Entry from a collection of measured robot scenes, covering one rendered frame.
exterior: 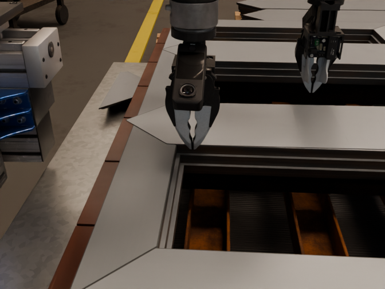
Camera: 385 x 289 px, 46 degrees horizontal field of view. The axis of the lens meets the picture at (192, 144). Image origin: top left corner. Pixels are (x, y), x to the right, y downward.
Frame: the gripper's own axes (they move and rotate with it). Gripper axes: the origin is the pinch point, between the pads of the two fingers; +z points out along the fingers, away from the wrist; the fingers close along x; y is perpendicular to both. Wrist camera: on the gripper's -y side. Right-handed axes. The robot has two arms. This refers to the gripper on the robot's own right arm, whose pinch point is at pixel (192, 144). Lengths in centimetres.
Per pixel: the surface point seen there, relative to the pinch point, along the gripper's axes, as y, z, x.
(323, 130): 8.0, 0.6, -24.1
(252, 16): 99, 2, -16
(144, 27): 384, 83, 73
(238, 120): 11.4, 0.6, -8.3
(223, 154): 1.0, 2.4, -5.4
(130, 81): 67, 15, 24
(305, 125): 10.0, 0.6, -21.1
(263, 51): 54, 0, -16
